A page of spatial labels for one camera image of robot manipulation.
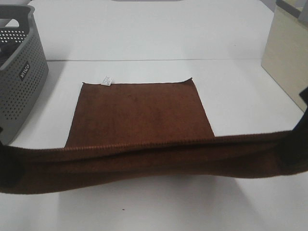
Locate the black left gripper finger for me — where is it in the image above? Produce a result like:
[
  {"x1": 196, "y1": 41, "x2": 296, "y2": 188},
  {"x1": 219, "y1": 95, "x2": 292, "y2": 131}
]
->
[{"x1": 0, "y1": 125, "x2": 26, "y2": 191}]

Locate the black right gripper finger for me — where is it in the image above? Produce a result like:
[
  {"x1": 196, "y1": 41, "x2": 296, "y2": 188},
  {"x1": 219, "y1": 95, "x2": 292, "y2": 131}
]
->
[{"x1": 276, "y1": 85, "x2": 308, "y2": 178}]

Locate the brown towel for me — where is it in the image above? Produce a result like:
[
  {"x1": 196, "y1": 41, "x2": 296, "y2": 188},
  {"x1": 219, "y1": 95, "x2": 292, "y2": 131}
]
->
[{"x1": 0, "y1": 79, "x2": 292, "y2": 194}]

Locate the beige wooden box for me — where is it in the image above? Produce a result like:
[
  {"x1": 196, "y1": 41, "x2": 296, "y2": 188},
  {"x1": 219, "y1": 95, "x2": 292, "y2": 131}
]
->
[{"x1": 261, "y1": 0, "x2": 308, "y2": 111}]

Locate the grey perforated plastic basket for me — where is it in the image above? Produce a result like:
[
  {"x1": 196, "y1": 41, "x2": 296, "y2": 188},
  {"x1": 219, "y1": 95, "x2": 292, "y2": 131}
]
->
[{"x1": 0, "y1": 4, "x2": 49, "y2": 144}]

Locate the dark item in basket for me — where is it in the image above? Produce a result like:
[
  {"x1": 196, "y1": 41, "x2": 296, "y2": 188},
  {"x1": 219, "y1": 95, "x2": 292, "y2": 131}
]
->
[{"x1": 0, "y1": 43, "x2": 19, "y2": 66}]

